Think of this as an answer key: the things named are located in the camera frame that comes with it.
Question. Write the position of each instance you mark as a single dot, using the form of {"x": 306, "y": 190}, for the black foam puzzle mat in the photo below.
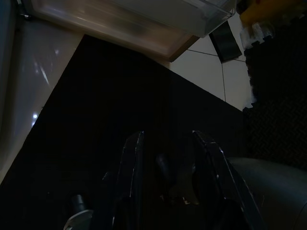
{"x": 275, "y": 95}

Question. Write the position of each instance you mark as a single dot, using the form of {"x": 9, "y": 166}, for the yellow bin handwritten lid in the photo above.
{"x": 249, "y": 12}

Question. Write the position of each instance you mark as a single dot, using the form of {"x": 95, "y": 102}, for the clear crumpled plastic bag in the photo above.
{"x": 259, "y": 31}

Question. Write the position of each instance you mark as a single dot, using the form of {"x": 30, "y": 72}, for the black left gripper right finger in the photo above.
{"x": 225, "y": 191}

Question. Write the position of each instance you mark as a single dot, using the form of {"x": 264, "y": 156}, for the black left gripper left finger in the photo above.
{"x": 129, "y": 179}

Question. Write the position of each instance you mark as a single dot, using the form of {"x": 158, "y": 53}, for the dark grey robot left leg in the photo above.
{"x": 275, "y": 191}

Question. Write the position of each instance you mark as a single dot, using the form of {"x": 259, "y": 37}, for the black ribbed pad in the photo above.
{"x": 225, "y": 45}

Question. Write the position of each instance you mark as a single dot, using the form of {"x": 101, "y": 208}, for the smooth black floor mat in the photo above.
{"x": 120, "y": 95}

